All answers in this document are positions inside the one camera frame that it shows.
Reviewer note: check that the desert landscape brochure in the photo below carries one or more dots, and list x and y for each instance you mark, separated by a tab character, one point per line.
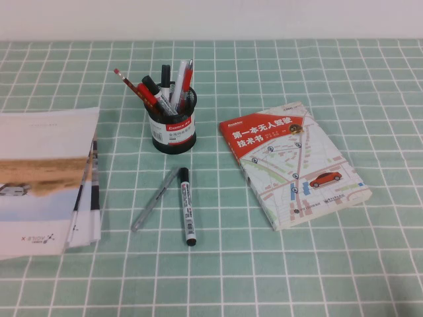
39	148

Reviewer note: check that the red capped marker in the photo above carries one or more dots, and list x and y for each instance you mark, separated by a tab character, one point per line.
147	94

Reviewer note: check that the black mesh pen holder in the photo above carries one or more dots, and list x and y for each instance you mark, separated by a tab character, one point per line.
189	110

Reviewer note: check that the white pen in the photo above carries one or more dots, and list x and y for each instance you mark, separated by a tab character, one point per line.
179	82

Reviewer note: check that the red pencil with eraser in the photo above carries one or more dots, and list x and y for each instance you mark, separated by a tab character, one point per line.
127	82

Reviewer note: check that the black capped white marker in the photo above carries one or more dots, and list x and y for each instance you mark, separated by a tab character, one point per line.
187	208
150	83

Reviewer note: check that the red and white map book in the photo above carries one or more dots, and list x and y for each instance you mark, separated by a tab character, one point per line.
297	165

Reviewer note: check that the plain white brochure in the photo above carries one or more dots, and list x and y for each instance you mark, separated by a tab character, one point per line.
89	236

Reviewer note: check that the silver transparent gel pen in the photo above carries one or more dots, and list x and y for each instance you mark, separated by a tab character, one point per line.
155	198

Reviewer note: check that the black pen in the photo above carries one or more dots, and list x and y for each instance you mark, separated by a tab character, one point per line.
165	76

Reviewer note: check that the brochure with black band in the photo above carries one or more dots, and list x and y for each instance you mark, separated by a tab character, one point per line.
95	195

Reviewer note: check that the red pen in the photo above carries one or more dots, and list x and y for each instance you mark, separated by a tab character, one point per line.
188	77

